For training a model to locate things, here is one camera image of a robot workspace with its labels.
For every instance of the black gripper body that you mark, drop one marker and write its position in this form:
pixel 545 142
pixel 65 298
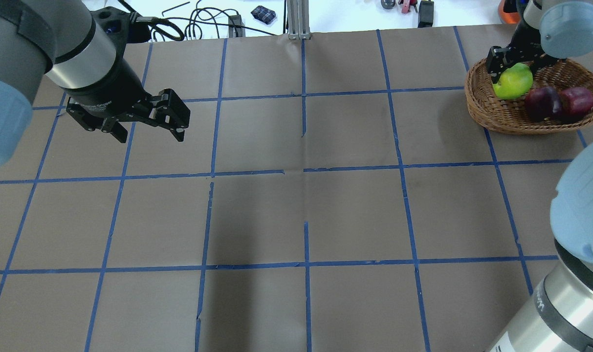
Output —
pixel 111 91
pixel 527 41

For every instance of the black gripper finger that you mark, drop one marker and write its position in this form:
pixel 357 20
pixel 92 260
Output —
pixel 170 113
pixel 117 130

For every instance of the green apple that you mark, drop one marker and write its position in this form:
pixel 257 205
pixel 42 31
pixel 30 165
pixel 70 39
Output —
pixel 514 82

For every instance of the dark red apple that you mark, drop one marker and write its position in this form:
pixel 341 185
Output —
pixel 543 103

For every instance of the red yellow apple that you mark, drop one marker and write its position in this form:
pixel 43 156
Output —
pixel 577 102

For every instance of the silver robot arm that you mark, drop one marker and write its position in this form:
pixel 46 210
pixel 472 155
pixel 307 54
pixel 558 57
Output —
pixel 82 52
pixel 559 315

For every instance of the wicker basket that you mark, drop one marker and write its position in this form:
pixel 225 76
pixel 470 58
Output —
pixel 510 116

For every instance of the orange object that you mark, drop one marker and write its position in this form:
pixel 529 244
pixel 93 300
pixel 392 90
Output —
pixel 509 10

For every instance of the aluminium frame post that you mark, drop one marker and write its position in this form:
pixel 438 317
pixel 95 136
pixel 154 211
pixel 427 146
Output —
pixel 297 16

